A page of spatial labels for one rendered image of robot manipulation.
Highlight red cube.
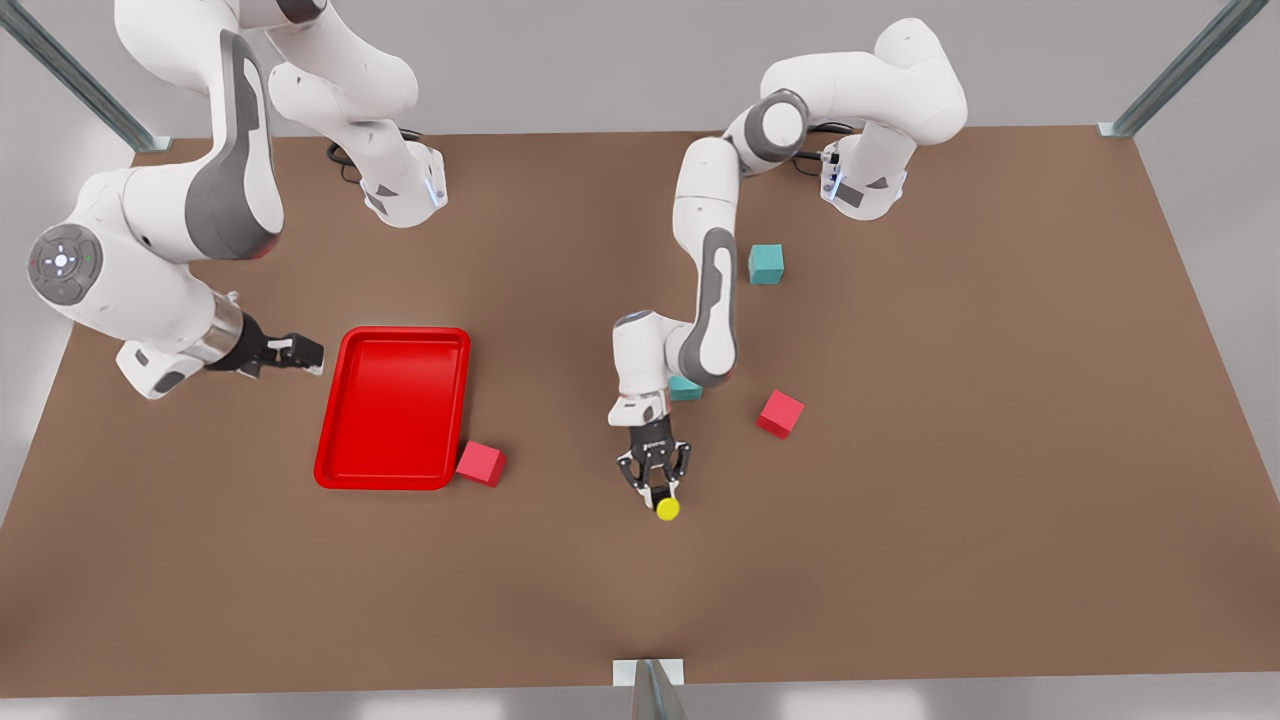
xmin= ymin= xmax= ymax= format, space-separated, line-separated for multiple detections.
xmin=756 ymin=390 xmax=806 ymax=440
xmin=456 ymin=441 xmax=507 ymax=488

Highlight red rectangular tray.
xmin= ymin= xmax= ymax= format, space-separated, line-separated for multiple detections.
xmin=314 ymin=327 xmax=472 ymax=491

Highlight black cable loop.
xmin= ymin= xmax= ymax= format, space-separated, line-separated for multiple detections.
xmin=327 ymin=128 xmax=425 ymax=187
xmin=795 ymin=121 xmax=862 ymax=177

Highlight silver frame post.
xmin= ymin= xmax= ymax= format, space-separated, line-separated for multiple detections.
xmin=0 ymin=0 xmax=172 ymax=154
xmin=612 ymin=658 xmax=687 ymax=720
xmin=1097 ymin=0 xmax=1272 ymax=139

